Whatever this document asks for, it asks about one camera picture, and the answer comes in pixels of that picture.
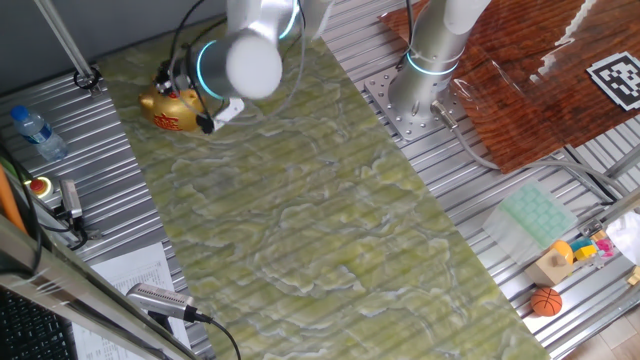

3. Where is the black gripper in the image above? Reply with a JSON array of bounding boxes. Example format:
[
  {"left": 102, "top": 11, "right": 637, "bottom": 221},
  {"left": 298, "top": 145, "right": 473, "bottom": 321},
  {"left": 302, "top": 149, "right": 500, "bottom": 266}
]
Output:
[{"left": 154, "top": 58, "right": 196, "bottom": 97}]

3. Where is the golden piggy bank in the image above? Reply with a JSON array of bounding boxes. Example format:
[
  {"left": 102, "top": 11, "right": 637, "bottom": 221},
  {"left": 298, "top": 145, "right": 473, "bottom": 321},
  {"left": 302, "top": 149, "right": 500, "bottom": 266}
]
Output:
[{"left": 138, "top": 84, "right": 209, "bottom": 133}]

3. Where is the clear plastic water bottle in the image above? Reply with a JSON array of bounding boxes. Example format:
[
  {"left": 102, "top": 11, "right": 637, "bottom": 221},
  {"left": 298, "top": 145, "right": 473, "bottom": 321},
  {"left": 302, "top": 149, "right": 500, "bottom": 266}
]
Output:
[{"left": 9, "top": 104, "right": 70, "bottom": 163}]

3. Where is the red emergency stop button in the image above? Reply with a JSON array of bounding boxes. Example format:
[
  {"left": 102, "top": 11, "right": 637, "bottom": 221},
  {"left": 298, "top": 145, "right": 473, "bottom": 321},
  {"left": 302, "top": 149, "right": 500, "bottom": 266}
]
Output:
[{"left": 23, "top": 175, "right": 54, "bottom": 200}]

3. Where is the printed white paper sheet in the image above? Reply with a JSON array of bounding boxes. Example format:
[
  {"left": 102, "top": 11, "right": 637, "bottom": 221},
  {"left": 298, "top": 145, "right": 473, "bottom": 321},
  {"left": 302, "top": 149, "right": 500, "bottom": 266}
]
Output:
[{"left": 71, "top": 241, "right": 192, "bottom": 360}]

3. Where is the orange rod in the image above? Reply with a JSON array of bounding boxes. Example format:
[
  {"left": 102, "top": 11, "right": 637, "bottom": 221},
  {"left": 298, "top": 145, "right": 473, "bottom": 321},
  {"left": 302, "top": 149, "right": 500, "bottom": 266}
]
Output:
[{"left": 0, "top": 164, "right": 29, "bottom": 236}]

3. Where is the green marble pattern mat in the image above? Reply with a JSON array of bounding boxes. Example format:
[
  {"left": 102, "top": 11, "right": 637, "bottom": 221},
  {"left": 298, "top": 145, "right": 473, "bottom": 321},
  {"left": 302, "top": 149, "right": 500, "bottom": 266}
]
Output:
[{"left": 97, "top": 14, "right": 551, "bottom": 360}]

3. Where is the black keyboard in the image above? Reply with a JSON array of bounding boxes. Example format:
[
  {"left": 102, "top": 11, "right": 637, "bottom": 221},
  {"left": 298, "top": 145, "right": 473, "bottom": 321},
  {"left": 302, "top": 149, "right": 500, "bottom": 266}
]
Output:
[{"left": 0, "top": 287, "right": 79, "bottom": 360}]

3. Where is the translucent green grid tray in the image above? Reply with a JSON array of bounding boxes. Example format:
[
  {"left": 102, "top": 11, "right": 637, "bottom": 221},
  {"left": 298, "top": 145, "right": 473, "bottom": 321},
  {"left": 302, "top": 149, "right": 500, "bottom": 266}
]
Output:
[{"left": 481, "top": 179, "right": 580, "bottom": 266}]

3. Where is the small wooden block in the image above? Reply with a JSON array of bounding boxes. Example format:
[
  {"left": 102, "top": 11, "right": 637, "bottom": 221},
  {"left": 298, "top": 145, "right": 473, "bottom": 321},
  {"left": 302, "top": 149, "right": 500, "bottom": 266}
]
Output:
[{"left": 523, "top": 248, "right": 575, "bottom": 288}]

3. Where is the small orange basketball toy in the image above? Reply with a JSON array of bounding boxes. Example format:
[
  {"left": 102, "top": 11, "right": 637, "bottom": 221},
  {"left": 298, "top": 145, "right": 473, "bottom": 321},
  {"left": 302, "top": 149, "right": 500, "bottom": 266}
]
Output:
[{"left": 529, "top": 286, "right": 564, "bottom": 318}]

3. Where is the black white marker tag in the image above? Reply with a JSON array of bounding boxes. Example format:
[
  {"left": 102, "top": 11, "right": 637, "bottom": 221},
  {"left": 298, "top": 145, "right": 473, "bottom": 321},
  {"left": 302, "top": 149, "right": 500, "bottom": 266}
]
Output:
[{"left": 585, "top": 51, "right": 640, "bottom": 112}]

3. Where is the teal and yellow toy block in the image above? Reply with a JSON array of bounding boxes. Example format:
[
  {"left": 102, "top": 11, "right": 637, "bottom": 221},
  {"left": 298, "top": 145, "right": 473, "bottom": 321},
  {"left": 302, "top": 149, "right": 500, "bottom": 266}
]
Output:
[{"left": 569, "top": 237, "right": 599, "bottom": 262}]

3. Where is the pink toy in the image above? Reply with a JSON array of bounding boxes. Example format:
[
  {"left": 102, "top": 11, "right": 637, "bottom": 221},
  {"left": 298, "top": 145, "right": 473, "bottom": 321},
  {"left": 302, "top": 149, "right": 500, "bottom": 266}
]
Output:
[{"left": 594, "top": 238, "right": 616, "bottom": 259}]

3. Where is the white plastic bag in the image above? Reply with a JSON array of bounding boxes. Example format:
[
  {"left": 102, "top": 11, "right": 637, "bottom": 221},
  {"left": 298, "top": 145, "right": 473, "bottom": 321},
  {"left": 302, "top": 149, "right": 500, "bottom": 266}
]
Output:
[{"left": 605, "top": 209, "right": 640, "bottom": 266}]

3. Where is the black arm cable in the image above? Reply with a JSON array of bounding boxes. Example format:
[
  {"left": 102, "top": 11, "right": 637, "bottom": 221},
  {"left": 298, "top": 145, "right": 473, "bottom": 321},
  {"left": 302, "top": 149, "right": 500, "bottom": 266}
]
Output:
[{"left": 167, "top": 0, "right": 309, "bottom": 126}]

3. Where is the black strap ring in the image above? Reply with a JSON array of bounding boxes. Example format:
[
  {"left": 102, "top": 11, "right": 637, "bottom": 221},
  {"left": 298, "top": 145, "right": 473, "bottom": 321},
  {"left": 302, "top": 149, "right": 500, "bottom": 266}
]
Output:
[{"left": 73, "top": 67, "right": 104, "bottom": 92}]

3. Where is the aluminium frame bracket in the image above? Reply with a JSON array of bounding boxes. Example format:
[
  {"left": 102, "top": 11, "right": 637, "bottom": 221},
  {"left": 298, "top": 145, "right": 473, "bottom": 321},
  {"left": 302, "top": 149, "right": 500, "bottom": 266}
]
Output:
[{"left": 33, "top": 0, "right": 101, "bottom": 94}]

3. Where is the black thick loose cable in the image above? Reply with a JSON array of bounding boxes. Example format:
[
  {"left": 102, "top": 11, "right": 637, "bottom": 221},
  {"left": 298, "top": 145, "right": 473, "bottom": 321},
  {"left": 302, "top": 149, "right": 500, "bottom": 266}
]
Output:
[{"left": 0, "top": 144, "right": 45, "bottom": 276}]

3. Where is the silver camera on stand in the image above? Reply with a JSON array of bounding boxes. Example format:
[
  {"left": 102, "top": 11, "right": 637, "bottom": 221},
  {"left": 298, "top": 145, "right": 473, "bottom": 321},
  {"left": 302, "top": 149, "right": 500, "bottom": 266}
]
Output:
[{"left": 124, "top": 282, "right": 196, "bottom": 324}]

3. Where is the aluminium frame beam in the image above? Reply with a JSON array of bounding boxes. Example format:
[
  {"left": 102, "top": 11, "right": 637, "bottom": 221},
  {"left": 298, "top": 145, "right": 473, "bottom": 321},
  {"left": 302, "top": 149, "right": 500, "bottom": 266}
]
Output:
[{"left": 0, "top": 214, "right": 201, "bottom": 360}]

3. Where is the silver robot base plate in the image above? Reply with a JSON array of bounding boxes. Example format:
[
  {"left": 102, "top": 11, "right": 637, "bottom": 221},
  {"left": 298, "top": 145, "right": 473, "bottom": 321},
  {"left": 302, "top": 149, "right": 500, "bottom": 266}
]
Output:
[{"left": 363, "top": 67, "right": 469, "bottom": 143}]

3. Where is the black camera cable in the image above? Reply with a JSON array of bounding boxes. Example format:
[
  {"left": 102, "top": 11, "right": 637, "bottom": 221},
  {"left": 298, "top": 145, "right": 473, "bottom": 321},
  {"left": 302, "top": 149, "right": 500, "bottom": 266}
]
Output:
[{"left": 192, "top": 309, "right": 243, "bottom": 360}]

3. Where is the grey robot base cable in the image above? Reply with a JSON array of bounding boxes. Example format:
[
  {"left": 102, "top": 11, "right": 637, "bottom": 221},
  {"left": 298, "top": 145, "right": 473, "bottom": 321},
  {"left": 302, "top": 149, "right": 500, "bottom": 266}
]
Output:
[{"left": 430, "top": 99, "right": 632, "bottom": 201}]

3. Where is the aluminium frame bar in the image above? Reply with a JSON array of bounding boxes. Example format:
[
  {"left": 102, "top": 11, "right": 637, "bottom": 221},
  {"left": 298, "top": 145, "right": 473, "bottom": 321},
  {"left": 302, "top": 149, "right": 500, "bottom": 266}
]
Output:
[
  {"left": 602, "top": 144, "right": 640, "bottom": 181},
  {"left": 582, "top": 188, "right": 640, "bottom": 236}
]

